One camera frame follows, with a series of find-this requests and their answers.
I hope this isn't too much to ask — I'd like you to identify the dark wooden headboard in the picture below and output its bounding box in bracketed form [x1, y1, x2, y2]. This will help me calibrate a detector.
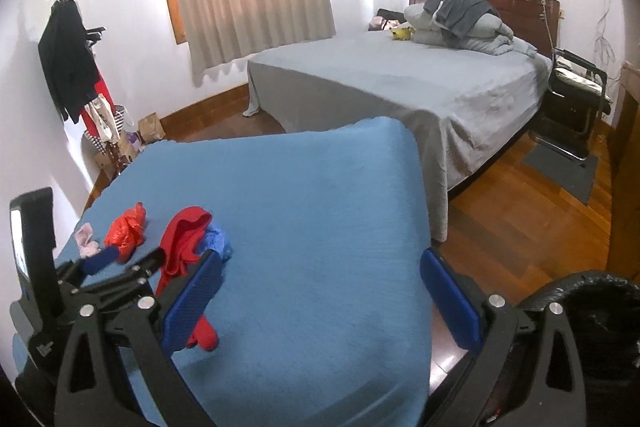
[409, 0, 563, 57]

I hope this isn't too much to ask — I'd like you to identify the checkered tote bag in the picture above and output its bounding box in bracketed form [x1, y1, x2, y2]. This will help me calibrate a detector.
[85, 104, 128, 154]

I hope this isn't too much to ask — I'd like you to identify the black lined trash bin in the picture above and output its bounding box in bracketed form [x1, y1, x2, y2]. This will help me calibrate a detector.
[518, 271, 639, 426]

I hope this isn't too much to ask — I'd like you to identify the grey pillows and duvet pile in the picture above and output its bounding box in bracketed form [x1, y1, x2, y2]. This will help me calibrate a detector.
[404, 4, 537, 58]

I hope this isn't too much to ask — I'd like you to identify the red hanging garment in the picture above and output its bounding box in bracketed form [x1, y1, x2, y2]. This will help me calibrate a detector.
[80, 75, 115, 130]

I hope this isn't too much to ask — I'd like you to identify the yellow plush toy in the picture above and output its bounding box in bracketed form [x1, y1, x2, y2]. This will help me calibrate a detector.
[390, 26, 414, 41]

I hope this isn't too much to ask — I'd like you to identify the black metal frame chair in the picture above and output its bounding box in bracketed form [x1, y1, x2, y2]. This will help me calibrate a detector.
[528, 0, 612, 163]

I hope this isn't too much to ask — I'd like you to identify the dark grey floor mat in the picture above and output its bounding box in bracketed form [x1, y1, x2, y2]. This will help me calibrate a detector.
[523, 144, 598, 206]

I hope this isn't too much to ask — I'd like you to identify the brown paper bag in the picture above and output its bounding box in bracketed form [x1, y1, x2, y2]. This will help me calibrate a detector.
[138, 113, 166, 144]

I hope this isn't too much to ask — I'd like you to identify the blue plastic bag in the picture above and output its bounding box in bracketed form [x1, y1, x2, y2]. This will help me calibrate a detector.
[196, 221, 233, 265]

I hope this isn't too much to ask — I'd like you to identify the dark grey folded clothing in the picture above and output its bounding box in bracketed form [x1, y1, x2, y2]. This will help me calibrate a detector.
[423, 0, 502, 39]

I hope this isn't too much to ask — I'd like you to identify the grey sheeted bed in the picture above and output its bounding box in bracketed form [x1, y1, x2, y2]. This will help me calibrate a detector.
[244, 31, 551, 242]

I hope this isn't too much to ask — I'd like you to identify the brown wooden wardrobe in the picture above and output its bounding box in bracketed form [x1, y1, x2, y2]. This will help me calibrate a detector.
[606, 62, 639, 284]

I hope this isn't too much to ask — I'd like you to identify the red cloth garment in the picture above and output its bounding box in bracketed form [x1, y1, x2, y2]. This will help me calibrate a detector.
[155, 206, 219, 351]

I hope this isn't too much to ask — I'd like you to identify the wooden coat rack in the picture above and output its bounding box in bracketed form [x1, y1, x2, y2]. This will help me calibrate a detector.
[38, 0, 136, 176]

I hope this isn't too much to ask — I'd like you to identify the black hanging coat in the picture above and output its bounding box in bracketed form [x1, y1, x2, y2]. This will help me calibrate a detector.
[38, 0, 99, 124]

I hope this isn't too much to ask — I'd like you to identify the black bag beside pillows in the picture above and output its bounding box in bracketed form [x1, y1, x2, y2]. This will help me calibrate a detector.
[375, 9, 406, 28]

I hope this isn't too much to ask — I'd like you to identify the pink sock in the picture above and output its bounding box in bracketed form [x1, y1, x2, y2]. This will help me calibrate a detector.
[74, 222, 101, 259]

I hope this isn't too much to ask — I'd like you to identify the red plastic bag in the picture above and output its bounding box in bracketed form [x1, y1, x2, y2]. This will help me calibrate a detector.
[104, 202, 146, 265]

